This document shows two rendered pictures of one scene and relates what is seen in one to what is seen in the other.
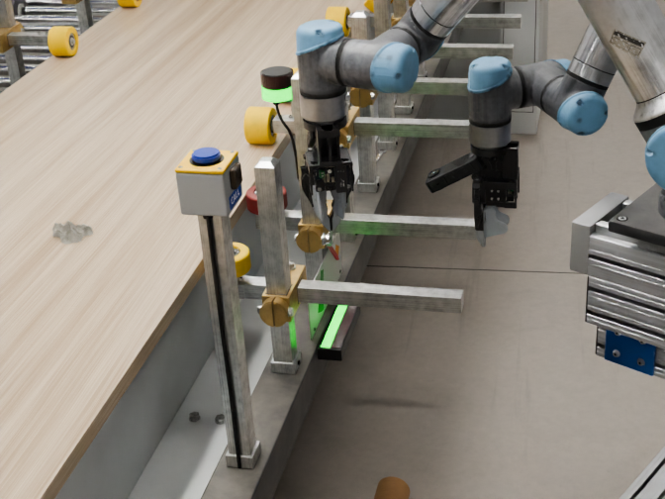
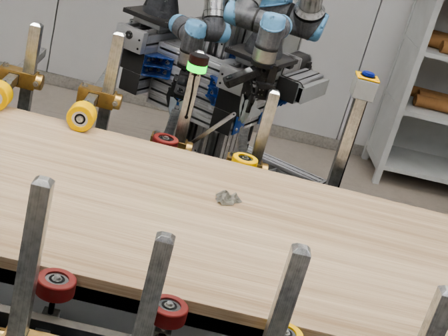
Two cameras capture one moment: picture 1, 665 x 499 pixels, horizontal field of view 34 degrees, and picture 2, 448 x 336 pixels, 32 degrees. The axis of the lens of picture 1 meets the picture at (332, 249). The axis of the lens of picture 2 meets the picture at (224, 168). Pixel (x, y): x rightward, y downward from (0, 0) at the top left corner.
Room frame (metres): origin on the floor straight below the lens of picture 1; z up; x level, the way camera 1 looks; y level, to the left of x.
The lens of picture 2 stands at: (2.45, 2.29, 1.78)
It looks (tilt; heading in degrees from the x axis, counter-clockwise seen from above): 22 degrees down; 252
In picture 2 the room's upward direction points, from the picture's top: 15 degrees clockwise
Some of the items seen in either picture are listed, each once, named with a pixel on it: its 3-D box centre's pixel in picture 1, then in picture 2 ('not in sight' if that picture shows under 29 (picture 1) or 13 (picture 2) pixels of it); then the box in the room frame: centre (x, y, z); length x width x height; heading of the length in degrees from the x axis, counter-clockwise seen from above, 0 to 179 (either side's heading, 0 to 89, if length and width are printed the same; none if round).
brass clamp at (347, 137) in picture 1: (341, 129); (99, 97); (2.14, -0.04, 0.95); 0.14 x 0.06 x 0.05; 165
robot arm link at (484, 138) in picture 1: (490, 132); (187, 58); (1.83, -0.30, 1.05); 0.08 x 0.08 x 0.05
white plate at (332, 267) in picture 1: (326, 282); not in sight; (1.84, 0.02, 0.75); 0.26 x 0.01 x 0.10; 165
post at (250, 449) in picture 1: (229, 341); (339, 163); (1.38, 0.16, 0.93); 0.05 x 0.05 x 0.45; 75
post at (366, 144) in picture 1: (364, 113); (25, 96); (2.36, -0.10, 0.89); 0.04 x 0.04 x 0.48; 75
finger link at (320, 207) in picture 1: (322, 211); (252, 112); (1.66, 0.01, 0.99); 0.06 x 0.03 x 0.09; 5
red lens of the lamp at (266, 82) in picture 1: (277, 77); (199, 59); (1.89, 0.08, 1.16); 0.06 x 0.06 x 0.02
